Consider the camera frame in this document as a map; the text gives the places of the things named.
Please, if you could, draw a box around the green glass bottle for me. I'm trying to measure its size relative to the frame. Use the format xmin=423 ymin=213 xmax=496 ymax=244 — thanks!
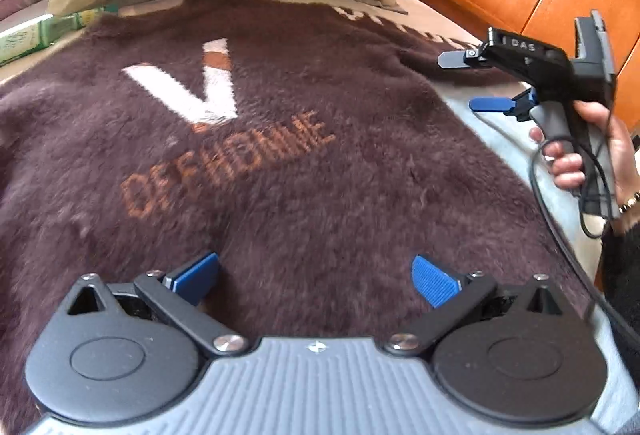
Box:
xmin=0 ymin=5 xmax=118 ymax=66

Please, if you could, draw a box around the person's right forearm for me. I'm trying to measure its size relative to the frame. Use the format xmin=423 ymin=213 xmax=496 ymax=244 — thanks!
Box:
xmin=597 ymin=210 xmax=640 ymax=353

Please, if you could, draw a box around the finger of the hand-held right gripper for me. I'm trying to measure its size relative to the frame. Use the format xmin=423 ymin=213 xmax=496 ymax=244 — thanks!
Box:
xmin=437 ymin=46 xmax=488 ymax=70
xmin=469 ymin=90 xmax=537 ymax=120

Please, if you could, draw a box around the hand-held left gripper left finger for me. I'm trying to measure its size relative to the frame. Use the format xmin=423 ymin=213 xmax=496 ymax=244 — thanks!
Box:
xmin=67 ymin=251 xmax=249 ymax=357

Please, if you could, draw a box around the brown fuzzy sweater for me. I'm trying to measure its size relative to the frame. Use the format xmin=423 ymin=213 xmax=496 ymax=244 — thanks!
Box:
xmin=0 ymin=0 xmax=596 ymax=421

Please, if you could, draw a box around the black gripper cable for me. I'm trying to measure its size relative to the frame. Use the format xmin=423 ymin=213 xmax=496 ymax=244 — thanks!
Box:
xmin=529 ymin=146 xmax=640 ymax=358

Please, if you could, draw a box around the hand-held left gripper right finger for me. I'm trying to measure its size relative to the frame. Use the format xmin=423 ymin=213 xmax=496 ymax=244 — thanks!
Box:
xmin=387 ymin=255 xmax=563 ymax=358

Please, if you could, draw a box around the person's right hand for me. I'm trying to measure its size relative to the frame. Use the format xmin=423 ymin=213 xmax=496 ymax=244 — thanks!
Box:
xmin=529 ymin=102 xmax=640 ymax=216

